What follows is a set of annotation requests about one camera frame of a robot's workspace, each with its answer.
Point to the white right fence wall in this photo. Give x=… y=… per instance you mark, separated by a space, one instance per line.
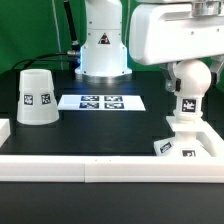
x=211 y=141

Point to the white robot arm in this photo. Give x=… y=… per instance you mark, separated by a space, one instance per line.
x=103 y=55

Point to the white left fence wall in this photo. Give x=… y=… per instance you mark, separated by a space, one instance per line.
x=4 y=130

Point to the white marker sheet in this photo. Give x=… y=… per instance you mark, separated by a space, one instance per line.
x=101 y=102

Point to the white lamp shade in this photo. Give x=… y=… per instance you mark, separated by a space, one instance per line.
x=37 y=104

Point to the white lamp base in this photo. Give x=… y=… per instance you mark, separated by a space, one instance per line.
x=184 y=143

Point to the white front fence wall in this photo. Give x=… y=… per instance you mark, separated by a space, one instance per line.
x=89 y=169

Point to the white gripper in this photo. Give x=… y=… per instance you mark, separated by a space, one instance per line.
x=162 y=33

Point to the white fence wall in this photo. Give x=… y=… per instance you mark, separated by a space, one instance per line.
x=89 y=169
x=211 y=141
x=4 y=130

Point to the white lamp bulb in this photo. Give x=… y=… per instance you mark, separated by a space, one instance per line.
x=195 y=80

